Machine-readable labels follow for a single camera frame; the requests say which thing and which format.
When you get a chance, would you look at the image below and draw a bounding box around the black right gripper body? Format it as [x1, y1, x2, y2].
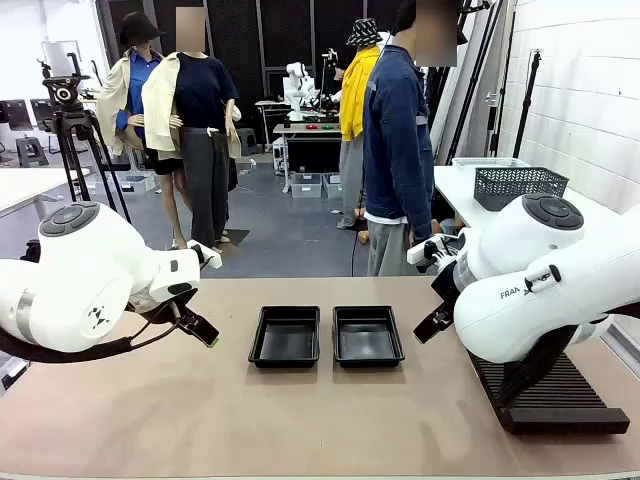
[429, 259, 462, 314]

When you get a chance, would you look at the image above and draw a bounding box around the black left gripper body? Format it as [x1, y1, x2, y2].
[171, 289, 202, 327]

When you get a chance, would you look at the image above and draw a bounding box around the black ESD tray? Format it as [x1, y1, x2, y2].
[332, 305, 406, 369]
[248, 305, 321, 369]

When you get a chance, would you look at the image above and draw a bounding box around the dark floor mat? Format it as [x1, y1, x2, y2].
[218, 228, 251, 261]

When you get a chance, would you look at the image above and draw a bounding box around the white side table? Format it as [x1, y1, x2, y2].
[433, 164, 624, 236]

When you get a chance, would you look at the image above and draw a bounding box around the grey mesh basket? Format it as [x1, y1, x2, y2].
[473, 166, 570, 212]

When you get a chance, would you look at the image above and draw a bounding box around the person in denim jacket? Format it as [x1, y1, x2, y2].
[363, 0, 459, 277]

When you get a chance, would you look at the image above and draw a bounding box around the black slotted board rack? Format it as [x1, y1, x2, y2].
[467, 349, 631, 435]

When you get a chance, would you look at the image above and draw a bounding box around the grey step stool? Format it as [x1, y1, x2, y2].
[234, 127, 259, 156]

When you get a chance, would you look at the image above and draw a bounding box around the white desk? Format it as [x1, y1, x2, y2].
[0, 167, 92, 220]

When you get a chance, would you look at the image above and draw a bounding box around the black light stand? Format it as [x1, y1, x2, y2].
[512, 48, 545, 159]

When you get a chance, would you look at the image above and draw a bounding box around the grey background work table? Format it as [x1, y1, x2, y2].
[272, 122, 344, 194]

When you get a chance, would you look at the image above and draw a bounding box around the mannequin with yellow hoodie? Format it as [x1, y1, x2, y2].
[337, 18, 384, 231]

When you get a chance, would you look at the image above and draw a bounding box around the mannequin with cream jacket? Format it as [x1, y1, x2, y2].
[142, 7, 243, 251]

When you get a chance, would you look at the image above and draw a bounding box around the small white background robot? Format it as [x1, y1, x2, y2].
[282, 61, 319, 122]

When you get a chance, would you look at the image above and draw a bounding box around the mannequin with black hat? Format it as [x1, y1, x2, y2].
[96, 12, 196, 251]

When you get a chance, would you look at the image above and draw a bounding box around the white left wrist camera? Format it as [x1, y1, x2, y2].
[187, 239, 223, 271]

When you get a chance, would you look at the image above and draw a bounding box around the black camera tripod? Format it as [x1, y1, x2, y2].
[37, 52, 132, 224]

